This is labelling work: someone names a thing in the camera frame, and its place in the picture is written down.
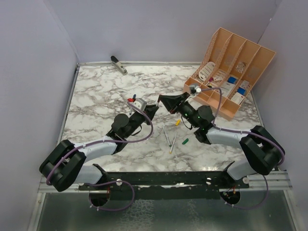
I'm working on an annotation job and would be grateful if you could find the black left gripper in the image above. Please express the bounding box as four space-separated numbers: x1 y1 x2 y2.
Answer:
124 103 157 138

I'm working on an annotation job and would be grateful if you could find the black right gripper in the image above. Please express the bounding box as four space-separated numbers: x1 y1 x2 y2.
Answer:
159 93 199 129

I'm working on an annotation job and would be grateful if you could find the green marker pen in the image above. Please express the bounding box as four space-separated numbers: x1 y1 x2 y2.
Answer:
162 125 172 147

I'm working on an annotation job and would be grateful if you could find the yellow marker pen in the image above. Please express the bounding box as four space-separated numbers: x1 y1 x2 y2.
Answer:
169 132 178 154

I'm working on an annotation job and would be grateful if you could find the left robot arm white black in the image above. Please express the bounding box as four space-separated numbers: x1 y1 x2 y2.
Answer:
39 104 159 192

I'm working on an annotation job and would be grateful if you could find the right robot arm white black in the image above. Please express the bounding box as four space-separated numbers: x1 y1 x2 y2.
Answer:
158 92 285 188

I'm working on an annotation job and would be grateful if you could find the white oval tag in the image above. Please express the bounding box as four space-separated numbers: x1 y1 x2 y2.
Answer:
198 62 216 81

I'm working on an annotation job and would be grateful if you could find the white card packet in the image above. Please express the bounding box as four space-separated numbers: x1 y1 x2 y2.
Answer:
220 82 235 97

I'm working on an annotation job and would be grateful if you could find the grey black stapler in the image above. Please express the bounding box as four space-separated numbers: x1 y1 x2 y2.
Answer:
111 55 128 75

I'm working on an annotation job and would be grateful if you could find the blue eraser box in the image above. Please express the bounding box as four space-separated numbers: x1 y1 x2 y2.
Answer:
227 76 238 84
237 88 246 95

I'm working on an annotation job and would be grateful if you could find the peach desk file organizer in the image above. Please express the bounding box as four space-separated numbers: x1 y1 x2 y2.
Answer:
183 28 276 120

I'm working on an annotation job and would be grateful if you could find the white red box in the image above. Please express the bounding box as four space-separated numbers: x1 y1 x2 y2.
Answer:
239 80 250 89

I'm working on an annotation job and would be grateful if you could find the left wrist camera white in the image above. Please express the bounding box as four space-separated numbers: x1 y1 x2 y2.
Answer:
128 98 147 111

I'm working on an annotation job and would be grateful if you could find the black mounting rail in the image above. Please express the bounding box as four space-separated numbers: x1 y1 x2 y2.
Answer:
79 170 249 200

